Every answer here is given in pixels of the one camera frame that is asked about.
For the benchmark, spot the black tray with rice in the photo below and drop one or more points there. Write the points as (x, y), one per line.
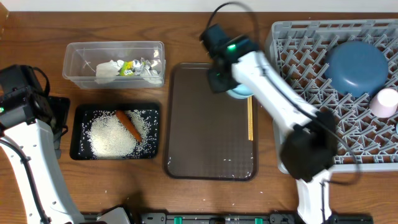
(99, 135)

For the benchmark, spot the dark blue plate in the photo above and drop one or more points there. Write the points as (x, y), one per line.
(356, 68)

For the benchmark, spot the light blue bowl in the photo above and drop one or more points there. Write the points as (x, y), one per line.
(240, 92)

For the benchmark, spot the white napkin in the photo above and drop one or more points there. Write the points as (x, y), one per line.
(107, 72)

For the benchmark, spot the grey dishwasher rack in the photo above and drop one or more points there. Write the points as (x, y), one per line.
(298, 49)

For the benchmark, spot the wooden chopstick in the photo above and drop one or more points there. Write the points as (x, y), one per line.
(248, 118)
(251, 118)

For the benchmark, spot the dark brown tray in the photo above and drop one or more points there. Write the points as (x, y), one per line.
(210, 136)

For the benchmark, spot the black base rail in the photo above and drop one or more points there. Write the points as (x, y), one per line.
(217, 218)

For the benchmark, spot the yellow green snack wrapper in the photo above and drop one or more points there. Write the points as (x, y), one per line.
(127, 69)

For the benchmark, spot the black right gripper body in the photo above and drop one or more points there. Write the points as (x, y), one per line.
(218, 82)

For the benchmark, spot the orange carrot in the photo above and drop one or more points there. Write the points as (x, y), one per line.
(126, 122)

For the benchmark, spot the clear plastic bin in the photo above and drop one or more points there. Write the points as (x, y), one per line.
(81, 59)

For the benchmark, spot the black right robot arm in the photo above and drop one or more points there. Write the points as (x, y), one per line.
(309, 146)

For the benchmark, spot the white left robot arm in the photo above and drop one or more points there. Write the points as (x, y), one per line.
(32, 125)

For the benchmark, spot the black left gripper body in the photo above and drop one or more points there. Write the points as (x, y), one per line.
(58, 116)

